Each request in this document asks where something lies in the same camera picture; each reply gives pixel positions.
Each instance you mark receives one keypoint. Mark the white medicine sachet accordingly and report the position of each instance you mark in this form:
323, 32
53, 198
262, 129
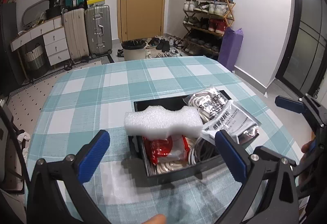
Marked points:
239, 124

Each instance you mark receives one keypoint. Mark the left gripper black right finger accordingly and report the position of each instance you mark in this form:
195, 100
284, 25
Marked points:
245, 171

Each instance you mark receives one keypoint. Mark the oval mirror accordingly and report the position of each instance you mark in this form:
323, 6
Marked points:
34, 12

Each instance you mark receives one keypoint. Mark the white foam block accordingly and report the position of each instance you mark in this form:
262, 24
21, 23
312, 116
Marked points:
158, 123

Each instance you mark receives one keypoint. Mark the woven laundry basket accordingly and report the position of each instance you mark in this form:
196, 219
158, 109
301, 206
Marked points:
36, 62

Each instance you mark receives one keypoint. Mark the person's right hand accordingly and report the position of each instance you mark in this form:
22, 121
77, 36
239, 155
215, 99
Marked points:
306, 147

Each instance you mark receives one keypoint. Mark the black open cardboard box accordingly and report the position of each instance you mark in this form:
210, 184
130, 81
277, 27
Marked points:
201, 157

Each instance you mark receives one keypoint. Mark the red white tissue packet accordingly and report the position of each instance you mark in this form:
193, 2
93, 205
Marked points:
174, 148

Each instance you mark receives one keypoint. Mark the teal checkered tablecloth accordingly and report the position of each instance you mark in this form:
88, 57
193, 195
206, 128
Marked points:
84, 101

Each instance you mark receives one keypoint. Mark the adidas shoelaces plastic bag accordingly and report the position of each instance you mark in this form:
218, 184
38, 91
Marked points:
209, 102

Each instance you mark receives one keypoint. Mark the dark refrigerator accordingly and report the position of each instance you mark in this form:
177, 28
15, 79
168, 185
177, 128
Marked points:
11, 71

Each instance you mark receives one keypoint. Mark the person's left hand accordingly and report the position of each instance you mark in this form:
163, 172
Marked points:
157, 219

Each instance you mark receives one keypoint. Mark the wooden shoe rack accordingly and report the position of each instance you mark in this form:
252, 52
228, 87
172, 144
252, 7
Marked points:
206, 22

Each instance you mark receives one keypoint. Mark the beige suitcase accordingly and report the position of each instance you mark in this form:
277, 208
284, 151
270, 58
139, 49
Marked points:
75, 32

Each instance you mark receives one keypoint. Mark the black trash bin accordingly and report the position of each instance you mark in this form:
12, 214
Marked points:
134, 49

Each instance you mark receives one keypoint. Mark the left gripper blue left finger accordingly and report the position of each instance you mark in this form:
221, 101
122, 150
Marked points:
79, 169

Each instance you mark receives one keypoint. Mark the silver suitcase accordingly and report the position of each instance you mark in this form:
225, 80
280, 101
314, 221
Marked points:
98, 30

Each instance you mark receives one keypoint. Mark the purple fabric bag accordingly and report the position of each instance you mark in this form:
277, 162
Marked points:
230, 48

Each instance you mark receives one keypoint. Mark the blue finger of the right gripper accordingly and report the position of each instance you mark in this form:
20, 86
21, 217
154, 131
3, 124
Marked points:
290, 104

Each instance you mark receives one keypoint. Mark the white drawer desk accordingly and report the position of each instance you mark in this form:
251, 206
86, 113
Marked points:
51, 35

